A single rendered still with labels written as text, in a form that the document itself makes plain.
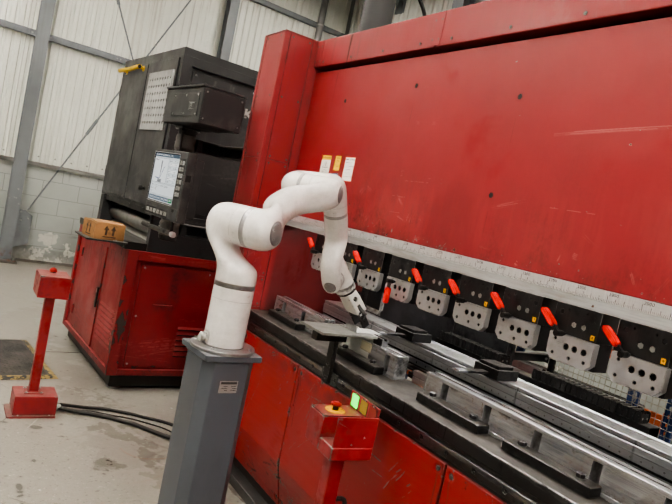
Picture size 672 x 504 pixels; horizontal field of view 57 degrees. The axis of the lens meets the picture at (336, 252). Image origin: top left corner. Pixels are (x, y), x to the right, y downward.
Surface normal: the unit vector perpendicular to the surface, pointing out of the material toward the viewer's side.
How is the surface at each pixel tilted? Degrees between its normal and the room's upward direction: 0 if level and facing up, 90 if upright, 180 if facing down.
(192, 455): 90
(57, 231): 90
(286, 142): 90
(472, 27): 90
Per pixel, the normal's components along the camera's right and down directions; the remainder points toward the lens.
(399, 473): -0.83, -0.14
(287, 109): 0.52, 0.16
